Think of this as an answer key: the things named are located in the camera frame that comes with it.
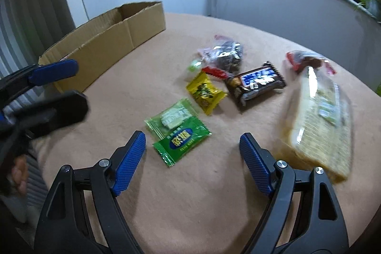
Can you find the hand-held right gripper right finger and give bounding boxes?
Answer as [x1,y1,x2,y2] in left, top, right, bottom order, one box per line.
[239,132,349,254]

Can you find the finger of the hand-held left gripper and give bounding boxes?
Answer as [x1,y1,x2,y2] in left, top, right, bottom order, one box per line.
[0,59,79,103]
[0,90,89,142]

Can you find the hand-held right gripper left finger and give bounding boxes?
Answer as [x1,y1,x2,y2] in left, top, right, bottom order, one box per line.
[33,131,146,254]

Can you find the dark green snack packet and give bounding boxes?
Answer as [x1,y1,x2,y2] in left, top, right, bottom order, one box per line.
[152,117,212,168]

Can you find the light green snack packet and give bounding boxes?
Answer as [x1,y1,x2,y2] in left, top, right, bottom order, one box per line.
[144,98,198,138]

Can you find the brown cardboard box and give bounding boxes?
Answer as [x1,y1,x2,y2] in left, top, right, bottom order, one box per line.
[38,1,166,94]

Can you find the packaged sliced bread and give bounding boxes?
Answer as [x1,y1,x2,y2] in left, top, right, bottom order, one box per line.
[275,66,355,183]

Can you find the brown chocolate bar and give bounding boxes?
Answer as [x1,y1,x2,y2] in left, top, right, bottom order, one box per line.
[225,61,287,108]

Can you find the yellow snack packet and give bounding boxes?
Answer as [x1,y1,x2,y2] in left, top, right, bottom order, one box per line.
[186,71,228,115]

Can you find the red candy wrapper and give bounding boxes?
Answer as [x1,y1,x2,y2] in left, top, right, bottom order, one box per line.
[202,65,234,80]

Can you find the clear bag of dark snacks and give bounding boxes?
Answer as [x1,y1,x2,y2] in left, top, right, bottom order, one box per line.
[198,34,246,73]

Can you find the red packaged snack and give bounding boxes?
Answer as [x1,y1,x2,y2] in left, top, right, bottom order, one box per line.
[286,50,337,76]

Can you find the person's left hand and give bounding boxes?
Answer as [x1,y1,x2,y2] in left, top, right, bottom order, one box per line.
[7,154,30,196]

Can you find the white ribbed panel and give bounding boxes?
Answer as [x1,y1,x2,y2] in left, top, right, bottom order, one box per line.
[0,0,75,79]

